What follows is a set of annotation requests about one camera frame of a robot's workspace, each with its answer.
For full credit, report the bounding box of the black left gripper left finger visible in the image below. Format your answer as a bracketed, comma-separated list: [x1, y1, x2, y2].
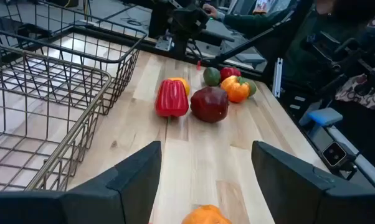
[0, 141, 163, 224]

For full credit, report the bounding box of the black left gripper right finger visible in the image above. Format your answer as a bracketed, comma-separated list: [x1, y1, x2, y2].
[251, 141, 375, 224]

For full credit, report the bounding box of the green avocado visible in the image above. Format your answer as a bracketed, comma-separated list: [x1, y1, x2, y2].
[202, 67, 222, 87]
[245, 79, 257, 97]

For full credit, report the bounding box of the orange tomato green calyx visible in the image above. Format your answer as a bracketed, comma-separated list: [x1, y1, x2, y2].
[220, 75, 251, 104]

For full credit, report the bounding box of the large red bell pepper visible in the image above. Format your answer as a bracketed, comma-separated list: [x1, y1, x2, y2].
[154, 78, 190, 118]

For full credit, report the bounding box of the dark red apple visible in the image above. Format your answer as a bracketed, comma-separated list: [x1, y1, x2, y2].
[190, 86, 229, 124]

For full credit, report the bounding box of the small red bell pepper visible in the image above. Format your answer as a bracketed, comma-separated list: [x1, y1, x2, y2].
[219, 67, 242, 82]

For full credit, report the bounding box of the yellow orange citrus fruit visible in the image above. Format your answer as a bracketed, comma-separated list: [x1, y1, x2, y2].
[168, 77, 191, 96]

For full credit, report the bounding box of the floral patterned cloth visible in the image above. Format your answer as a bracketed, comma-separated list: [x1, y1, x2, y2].
[335, 12, 375, 110]

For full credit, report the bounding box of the grey desk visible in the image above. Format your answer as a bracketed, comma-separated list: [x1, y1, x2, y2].
[202, 18, 268, 72]

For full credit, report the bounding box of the person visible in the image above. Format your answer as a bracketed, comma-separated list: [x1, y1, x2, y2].
[202, 0, 375, 94]

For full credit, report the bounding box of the person's hand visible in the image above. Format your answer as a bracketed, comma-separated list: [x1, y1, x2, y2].
[202, 2, 219, 19]

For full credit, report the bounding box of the grey table-level camera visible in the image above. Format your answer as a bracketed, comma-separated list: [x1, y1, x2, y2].
[321, 141, 358, 170]

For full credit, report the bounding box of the grey aluminium rail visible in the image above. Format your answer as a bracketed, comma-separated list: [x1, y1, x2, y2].
[326, 126, 375, 192]

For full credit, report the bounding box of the bronze wire basket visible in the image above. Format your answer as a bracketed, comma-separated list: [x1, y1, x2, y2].
[0, 43, 113, 192]

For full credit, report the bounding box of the blue grey mount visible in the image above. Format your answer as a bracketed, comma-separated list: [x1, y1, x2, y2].
[299, 107, 344, 138]

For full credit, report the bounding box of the white metal bracket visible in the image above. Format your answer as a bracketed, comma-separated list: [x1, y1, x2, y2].
[272, 57, 284, 99]

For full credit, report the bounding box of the black wire basket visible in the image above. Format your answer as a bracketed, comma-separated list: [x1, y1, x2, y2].
[0, 0, 148, 116]

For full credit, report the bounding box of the silver mounting bracket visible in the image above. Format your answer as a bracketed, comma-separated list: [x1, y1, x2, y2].
[154, 35, 174, 52]

